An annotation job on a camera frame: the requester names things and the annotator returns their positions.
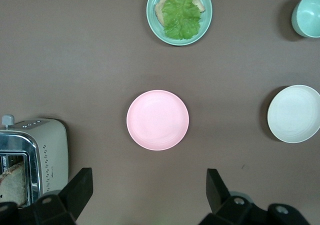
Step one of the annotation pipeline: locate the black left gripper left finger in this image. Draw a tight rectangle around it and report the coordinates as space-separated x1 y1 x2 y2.
33 167 94 225

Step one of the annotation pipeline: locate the small green bowl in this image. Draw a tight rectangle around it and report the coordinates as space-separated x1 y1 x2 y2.
291 0 320 39

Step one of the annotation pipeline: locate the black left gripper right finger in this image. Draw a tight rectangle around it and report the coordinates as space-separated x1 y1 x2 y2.
197 168 268 225

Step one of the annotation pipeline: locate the green plate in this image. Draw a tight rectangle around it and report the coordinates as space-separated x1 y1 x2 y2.
146 0 213 47

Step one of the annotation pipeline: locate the brown bread slice in toaster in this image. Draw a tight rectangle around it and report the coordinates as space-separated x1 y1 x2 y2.
0 159 27 206

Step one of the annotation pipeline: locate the green lettuce leaf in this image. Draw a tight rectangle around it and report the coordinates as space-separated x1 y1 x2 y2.
161 0 204 41

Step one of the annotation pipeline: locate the toasted bread slice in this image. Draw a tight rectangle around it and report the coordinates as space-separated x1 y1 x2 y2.
154 0 206 26

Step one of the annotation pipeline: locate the beige plate under pink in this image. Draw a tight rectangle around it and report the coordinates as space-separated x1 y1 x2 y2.
266 84 320 144

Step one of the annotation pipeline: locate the beige chrome toaster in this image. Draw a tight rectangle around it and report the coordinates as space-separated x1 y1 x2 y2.
0 114 70 208

